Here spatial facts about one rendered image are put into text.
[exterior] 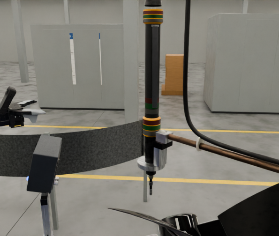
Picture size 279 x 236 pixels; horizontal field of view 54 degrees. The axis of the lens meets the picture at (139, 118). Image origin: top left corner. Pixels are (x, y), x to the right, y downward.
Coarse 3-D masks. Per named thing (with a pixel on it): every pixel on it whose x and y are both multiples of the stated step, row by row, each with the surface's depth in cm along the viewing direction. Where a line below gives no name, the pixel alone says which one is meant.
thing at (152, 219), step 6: (120, 210) 52; (126, 210) 55; (138, 216) 50; (144, 216) 51; (150, 216) 56; (156, 222) 48; (162, 222) 52; (168, 228) 49; (174, 228) 47; (180, 234) 50; (186, 234) 47
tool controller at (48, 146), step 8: (40, 136) 141; (48, 136) 144; (40, 144) 131; (48, 144) 134; (56, 144) 136; (40, 152) 123; (48, 152) 125; (56, 152) 127; (32, 160) 121; (40, 160) 122; (48, 160) 122; (56, 160) 123; (32, 168) 122; (40, 168) 123; (48, 168) 123; (56, 168) 126; (32, 176) 123; (40, 176) 124; (48, 176) 124; (32, 184) 124; (40, 184) 125; (48, 184) 126; (56, 184) 130
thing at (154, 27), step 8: (152, 32) 58; (152, 40) 58; (152, 48) 59; (152, 56) 59; (152, 64) 59; (152, 72) 60; (152, 80) 60; (152, 88) 61; (152, 96) 61; (152, 104) 61
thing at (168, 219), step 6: (168, 216) 78; (174, 216) 76; (180, 216) 76; (186, 216) 76; (192, 216) 77; (168, 222) 76; (174, 222) 76; (180, 222) 75; (186, 222) 75; (192, 222) 76; (162, 228) 77; (180, 228) 74; (186, 228) 75; (192, 228) 75; (162, 234) 77; (168, 234) 75; (192, 234) 74; (198, 234) 75
